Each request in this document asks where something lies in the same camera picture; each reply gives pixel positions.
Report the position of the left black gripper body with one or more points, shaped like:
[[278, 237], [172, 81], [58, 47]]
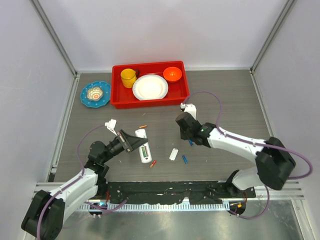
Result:
[[122, 138]]

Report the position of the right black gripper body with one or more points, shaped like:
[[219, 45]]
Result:
[[185, 135]]

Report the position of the green battery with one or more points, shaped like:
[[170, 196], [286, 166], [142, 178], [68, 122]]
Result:
[[144, 152]]

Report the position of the white remote control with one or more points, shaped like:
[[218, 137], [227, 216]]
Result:
[[142, 133]]

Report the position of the white battery cover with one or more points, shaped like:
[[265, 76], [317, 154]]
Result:
[[173, 154]]

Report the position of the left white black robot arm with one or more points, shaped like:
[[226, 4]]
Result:
[[49, 210]]

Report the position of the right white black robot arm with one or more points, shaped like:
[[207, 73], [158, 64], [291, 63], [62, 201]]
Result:
[[273, 164]]

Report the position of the blue battery lower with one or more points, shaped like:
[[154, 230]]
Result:
[[184, 159]]

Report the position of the red plastic tray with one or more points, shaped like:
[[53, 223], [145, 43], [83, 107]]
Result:
[[123, 98]]

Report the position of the orange bowl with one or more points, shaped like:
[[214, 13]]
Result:
[[172, 74]]

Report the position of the white paper plate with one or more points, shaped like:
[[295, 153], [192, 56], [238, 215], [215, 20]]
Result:
[[150, 87]]

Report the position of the small patterned bowl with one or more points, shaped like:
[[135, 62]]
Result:
[[94, 94]]

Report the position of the blue dotted plate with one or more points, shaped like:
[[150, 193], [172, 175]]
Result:
[[106, 87]]

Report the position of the yellow mug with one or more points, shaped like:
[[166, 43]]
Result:
[[128, 77]]

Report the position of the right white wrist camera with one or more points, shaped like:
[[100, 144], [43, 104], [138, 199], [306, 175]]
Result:
[[189, 108]]

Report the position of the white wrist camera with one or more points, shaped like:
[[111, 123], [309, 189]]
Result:
[[110, 125], [189, 108]]

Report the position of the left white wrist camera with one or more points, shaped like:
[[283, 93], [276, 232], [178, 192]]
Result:
[[110, 125]]

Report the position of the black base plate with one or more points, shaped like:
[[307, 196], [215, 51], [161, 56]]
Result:
[[171, 192]]

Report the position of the slotted cable duct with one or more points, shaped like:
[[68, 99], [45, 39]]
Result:
[[183, 207]]

